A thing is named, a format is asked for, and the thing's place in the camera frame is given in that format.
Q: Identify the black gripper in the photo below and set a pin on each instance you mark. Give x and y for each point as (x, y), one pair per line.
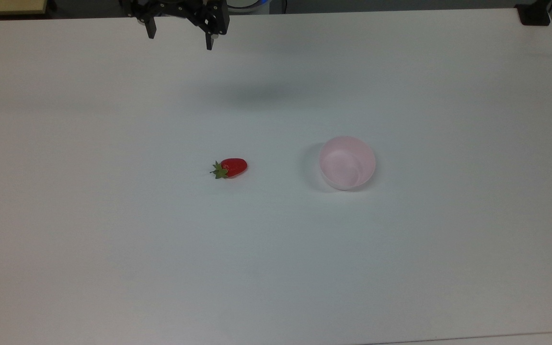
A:
(175, 5)

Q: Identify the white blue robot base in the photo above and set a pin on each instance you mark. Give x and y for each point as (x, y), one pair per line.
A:
(249, 5)

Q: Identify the red toy strawberry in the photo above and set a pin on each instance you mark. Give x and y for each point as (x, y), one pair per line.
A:
(230, 167)

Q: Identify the pink plastic bowl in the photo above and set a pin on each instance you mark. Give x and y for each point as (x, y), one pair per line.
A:
(347, 163)

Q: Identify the yellow wooden board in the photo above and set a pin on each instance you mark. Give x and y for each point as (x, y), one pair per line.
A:
(5, 5)

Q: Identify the black table clamp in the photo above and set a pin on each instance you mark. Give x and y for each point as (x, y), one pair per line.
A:
(534, 14)

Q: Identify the white adjacent table edge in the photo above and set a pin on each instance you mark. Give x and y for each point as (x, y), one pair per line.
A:
(487, 339)

